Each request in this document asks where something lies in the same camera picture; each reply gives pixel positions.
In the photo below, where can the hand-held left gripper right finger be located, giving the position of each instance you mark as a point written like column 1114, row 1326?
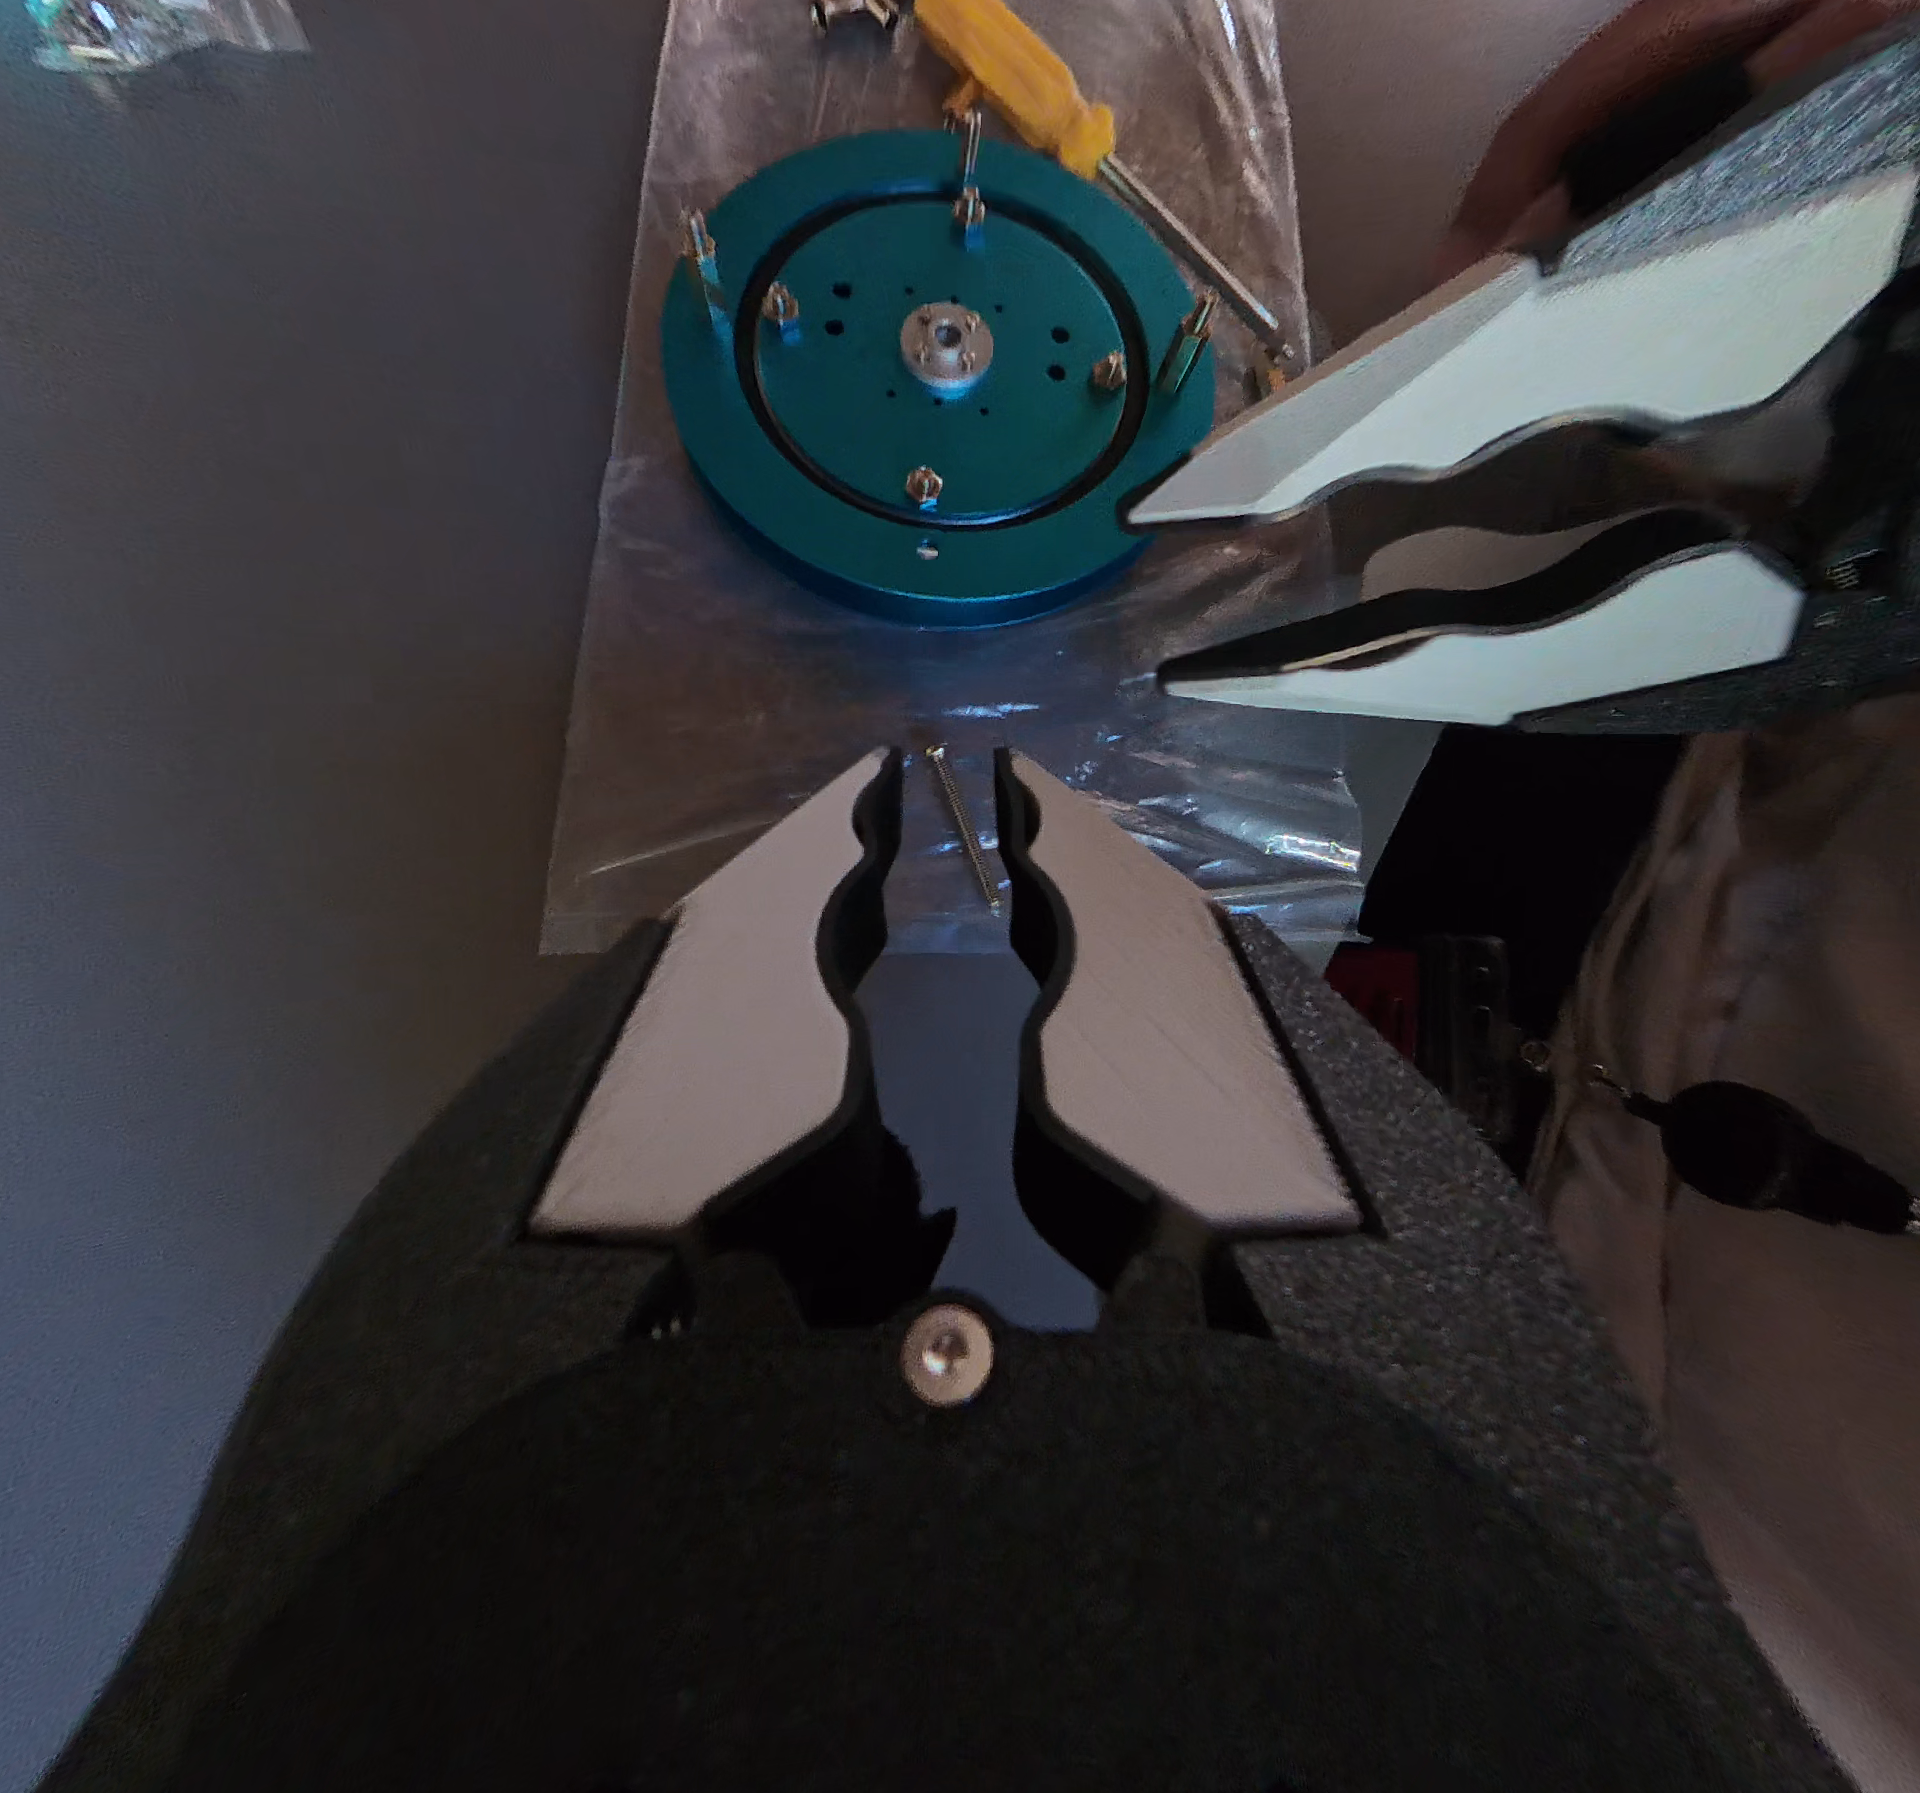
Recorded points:
column 1185, row 1073

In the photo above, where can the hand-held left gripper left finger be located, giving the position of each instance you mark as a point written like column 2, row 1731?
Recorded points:
column 705, row 1073

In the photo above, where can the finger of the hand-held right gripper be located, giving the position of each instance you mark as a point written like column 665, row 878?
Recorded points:
column 1576, row 653
column 1620, row 340

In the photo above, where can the thin metal rod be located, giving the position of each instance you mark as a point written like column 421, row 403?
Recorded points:
column 961, row 825

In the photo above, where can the blue metal turntable base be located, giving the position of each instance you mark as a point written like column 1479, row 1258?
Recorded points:
column 840, row 532

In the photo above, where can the grey desk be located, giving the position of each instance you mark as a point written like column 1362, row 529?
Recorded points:
column 300, row 623

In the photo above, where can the red and black case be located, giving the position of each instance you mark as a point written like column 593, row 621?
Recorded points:
column 1381, row 976

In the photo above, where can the clear plastic bag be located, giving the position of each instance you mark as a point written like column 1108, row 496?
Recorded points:
column 750, row 773

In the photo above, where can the person's torso in pale shirt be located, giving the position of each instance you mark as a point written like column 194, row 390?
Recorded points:
column 1771, row 1448

